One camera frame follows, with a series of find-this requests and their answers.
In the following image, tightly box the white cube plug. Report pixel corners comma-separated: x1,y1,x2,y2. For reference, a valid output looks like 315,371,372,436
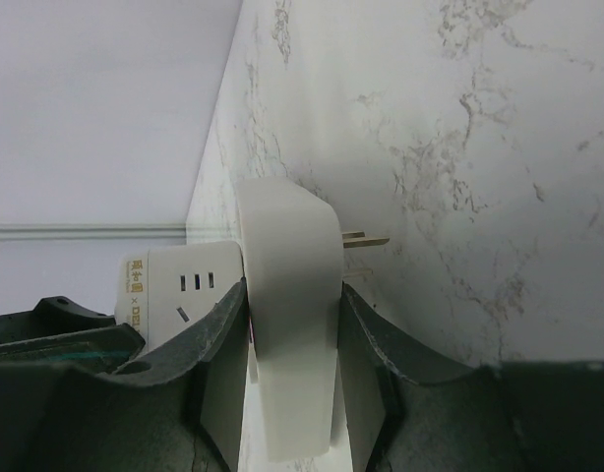
114,241,244,353

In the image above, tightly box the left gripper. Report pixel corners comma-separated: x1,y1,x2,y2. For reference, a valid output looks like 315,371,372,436
0,296,145,364

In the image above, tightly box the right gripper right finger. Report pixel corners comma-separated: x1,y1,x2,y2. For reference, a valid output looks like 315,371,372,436
338,285,604,471

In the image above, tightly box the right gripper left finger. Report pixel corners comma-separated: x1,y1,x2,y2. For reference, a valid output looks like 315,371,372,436
0,280,249,471

